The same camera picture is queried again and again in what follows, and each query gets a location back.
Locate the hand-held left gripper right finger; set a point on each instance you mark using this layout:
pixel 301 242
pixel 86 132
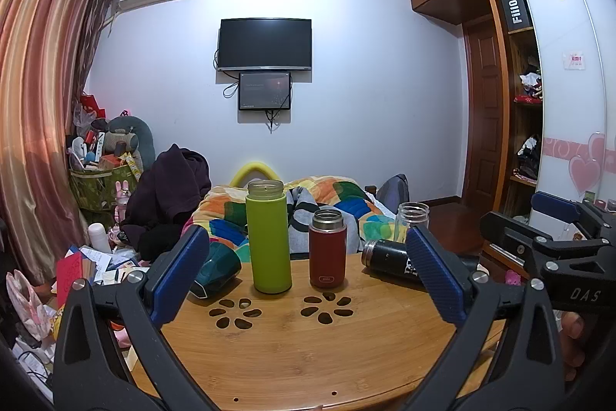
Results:
pixel 433 276

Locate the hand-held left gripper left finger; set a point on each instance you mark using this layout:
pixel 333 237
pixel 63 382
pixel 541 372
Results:
pixel 185 266

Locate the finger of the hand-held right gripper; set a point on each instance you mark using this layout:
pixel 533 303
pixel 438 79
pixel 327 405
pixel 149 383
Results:
pixel 556 207
pixel 507 235

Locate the black cup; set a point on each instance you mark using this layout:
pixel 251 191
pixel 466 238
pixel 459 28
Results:
pixel 387 256

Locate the clear glass cup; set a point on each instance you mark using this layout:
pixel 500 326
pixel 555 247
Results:
pixel 412 218

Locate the tall green cup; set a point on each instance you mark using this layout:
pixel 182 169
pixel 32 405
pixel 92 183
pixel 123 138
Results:
pixel 268 242

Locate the red cup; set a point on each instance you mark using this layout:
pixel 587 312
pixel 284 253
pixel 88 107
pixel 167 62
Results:
pixel 327 254

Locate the person's right hand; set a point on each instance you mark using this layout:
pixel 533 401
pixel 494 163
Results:
pixel 572 331

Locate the pile of papers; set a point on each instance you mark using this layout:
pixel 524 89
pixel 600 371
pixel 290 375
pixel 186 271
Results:
pixel 115 264

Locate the wooden wardrobe shelf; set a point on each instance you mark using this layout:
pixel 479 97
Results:
pixel 522 141

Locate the dark purple clothing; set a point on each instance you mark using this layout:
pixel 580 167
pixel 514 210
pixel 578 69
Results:
pixel 168 189

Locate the white bottle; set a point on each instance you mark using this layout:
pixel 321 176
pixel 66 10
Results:
pixel 98 237

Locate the grey backpack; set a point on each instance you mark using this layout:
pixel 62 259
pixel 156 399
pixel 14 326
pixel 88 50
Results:
pixel 394 189

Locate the red box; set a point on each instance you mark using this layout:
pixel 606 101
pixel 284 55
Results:
pixel 70 278

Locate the green storage bag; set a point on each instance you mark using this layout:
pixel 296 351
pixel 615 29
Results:
pixel 96 189

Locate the wooden door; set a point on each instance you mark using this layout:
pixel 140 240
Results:
pixel 483 112

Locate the round wooden table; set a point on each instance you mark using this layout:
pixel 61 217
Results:
pixel 288 343

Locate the white sliding wardrobe door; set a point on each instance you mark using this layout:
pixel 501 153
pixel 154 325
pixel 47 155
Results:
pixel 568 79

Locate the grey patterned garment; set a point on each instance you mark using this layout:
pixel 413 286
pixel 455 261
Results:
pixel 301 209

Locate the colourful patchwork blanket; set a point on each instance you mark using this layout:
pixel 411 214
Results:
pixel 332 194

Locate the grey plush toy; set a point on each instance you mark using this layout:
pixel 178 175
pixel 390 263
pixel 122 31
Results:
pixel 134 134

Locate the pink patterned bag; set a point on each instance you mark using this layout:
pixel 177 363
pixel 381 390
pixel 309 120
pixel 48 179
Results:
pixel 26 305

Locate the red gift bag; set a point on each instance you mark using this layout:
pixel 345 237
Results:
pixel 91 105

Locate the black box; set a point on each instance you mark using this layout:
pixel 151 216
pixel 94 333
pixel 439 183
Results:
pixel 515 11

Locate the striped pink curtain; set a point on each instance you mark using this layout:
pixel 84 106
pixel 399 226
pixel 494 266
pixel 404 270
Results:
pixel 43 103

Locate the small wall monitor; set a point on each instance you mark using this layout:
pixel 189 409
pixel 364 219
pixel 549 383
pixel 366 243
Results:
pixel 264 91

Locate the wall-mounted television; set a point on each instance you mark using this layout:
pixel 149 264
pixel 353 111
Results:
pixel 264 44

